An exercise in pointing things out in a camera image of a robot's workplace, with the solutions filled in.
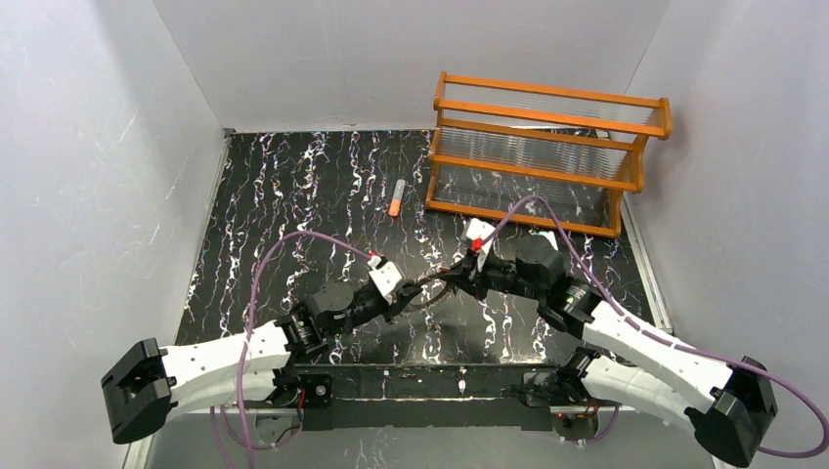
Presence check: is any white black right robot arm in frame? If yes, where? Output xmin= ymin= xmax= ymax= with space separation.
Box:
xmin=440 ymin=238 xmax=777 ymax=468

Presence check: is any orange wooden two-tier shelf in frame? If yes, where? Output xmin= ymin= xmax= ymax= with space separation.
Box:
xmin=425 ymin=72 xmax=674 ymax=238

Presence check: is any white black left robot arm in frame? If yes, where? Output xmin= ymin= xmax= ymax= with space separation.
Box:
xmin=101 ymin=279 xmax=422 ymax=445

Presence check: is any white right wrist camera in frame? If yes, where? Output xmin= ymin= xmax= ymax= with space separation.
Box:
xmin=461 ymin=218 xmax=495 ymax=272

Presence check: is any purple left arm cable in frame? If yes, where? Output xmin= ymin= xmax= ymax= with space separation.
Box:
xmin=208 ymin=231 xmax=380 ymax=469

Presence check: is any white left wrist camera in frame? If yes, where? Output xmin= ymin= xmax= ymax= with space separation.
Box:
xmin=368 ymin=253 xmax=404 ymax=305

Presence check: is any grey orange marker pen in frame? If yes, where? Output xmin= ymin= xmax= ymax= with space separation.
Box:
xmin=388 ymin=179 xmax=407 ymax=218

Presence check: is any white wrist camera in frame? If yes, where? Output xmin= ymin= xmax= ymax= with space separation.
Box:
xmin=461 ymin=218 xmax=495 ymax=272
xmin=368 ymin=253 xmax=404 ymax=305

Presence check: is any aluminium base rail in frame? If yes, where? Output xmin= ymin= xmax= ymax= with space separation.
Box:
xmin=122 ymin=368 xmax=736 ymax=469

